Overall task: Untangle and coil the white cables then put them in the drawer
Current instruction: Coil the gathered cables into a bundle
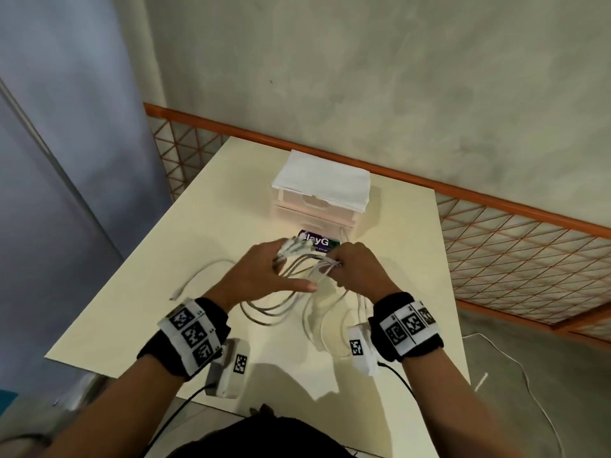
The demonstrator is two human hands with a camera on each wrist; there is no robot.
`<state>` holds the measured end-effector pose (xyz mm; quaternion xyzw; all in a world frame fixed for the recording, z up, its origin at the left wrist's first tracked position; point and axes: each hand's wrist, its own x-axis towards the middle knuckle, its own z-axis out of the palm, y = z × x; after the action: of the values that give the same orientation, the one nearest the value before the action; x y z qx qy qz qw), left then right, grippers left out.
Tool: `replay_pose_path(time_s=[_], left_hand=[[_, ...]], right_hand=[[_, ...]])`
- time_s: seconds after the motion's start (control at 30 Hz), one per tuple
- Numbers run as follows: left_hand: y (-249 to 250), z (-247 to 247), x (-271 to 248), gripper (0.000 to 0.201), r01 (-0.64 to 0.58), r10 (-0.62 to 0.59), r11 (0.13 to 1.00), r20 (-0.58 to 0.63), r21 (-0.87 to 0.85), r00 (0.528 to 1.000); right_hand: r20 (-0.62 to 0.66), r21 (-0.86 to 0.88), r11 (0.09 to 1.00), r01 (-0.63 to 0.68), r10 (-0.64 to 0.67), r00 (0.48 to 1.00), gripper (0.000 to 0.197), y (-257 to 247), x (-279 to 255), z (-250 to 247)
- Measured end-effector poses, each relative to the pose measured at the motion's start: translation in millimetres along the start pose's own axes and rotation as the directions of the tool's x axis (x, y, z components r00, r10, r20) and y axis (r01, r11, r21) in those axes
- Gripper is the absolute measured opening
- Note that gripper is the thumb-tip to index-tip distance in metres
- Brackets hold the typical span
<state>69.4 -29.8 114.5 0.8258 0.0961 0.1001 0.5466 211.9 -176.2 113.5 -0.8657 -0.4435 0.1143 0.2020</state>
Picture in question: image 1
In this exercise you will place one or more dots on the person's right hand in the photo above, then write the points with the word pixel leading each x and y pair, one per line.
pixel 365 274

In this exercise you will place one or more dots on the person's left hand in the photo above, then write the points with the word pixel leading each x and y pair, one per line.
pixel 253 276

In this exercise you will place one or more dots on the person's right fingers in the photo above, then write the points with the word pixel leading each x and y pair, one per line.
pixel 337 269

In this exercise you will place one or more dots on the person's left thumb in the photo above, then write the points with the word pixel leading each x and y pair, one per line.
pixel 296 286

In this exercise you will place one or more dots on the person's left forearm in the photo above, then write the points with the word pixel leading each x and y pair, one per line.
pixel 110 414

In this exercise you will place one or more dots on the person's right forearm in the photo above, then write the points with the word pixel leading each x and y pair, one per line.
pixel 453 405

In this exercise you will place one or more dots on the purple printed box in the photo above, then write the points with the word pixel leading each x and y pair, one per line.
pixel 317 242

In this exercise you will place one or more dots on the white plastic drawer box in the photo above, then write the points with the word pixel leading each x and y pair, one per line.
pixel 310 212

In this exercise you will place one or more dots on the black wristband with marker tags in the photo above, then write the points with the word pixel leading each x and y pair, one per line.
pixel 405 326
pixel 191 336

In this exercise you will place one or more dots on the white folded cloth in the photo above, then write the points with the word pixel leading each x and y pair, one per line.
pixel 324 178

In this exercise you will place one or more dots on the person's black clothing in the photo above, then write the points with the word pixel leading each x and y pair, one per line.
pixel 262 436

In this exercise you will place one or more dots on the orange mesh fence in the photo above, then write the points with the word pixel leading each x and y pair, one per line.
pixel 515 262

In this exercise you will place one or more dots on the small white stick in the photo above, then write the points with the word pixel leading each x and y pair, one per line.
pixel 480 382

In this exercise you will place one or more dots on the grey partition panel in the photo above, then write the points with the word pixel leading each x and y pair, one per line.
pixel 71 185

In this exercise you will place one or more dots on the blue object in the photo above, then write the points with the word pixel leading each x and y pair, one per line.
pixel 7 400

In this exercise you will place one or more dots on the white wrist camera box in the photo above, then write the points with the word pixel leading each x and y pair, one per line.
pixel 229 369
pixel 360 350

